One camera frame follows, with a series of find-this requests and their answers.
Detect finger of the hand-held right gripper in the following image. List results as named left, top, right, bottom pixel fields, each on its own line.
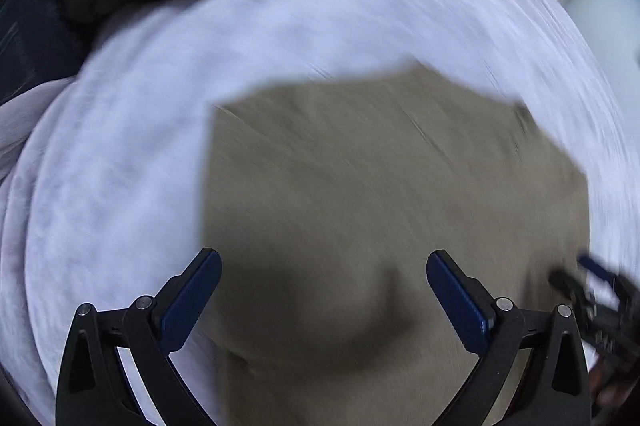
left=548, top=269, right=597, bottom=313
left=577, top=256, right=620, bottom=288

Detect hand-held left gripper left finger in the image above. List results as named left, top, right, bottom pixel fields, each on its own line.
left=55, top=248, right=223, bottom=426

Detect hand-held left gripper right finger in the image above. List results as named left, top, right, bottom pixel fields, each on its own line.
left=426, top=249, right=593, bottom=426

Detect olive knit sweater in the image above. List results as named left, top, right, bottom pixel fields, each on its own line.
left=202, top=62, right=591, bottom=426

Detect white fleece blanket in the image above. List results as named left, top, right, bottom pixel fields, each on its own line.
left=0, top=0, right=640, bottom=426

